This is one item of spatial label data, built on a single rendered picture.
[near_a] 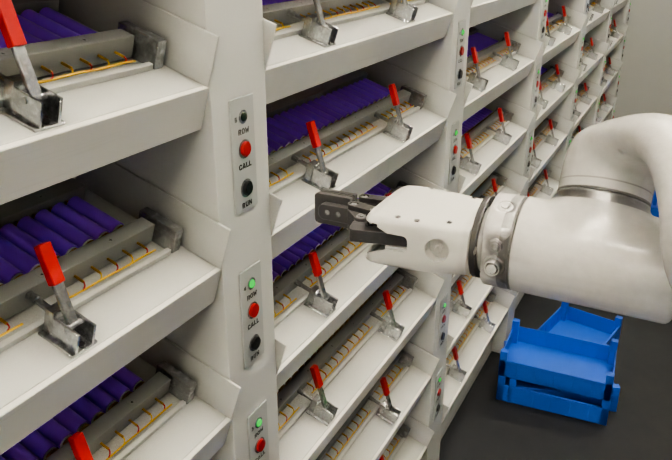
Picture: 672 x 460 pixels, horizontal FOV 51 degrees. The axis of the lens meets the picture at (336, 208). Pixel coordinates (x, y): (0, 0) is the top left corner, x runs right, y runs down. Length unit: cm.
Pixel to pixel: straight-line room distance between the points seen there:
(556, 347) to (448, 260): 164
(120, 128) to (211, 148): 12
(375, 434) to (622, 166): 91
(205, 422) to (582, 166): 49
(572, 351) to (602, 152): 167
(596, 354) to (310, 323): 137
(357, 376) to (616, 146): 75
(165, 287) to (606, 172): 41
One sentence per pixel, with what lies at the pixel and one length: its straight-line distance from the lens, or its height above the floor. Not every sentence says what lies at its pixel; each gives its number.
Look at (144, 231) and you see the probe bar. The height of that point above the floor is 98.
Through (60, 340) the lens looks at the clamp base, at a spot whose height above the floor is 94.
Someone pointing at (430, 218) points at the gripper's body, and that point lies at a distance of 62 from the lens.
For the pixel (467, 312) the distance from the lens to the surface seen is 178.
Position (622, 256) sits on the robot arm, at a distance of 59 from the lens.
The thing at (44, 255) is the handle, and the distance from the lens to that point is 61.
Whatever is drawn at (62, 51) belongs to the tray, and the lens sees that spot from 64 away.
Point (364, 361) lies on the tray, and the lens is 125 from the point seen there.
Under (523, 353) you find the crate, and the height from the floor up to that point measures 8.
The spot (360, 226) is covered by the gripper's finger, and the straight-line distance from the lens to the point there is 64.
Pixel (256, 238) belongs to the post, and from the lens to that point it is 78.
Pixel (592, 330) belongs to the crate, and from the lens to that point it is 254.
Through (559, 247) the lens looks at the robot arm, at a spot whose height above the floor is 102.
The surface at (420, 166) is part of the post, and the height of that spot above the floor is 83.
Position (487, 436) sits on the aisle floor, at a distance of 200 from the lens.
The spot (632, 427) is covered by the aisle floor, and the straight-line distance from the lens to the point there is 215.
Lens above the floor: 126
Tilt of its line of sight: 22 degrees down
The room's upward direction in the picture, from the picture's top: straight up
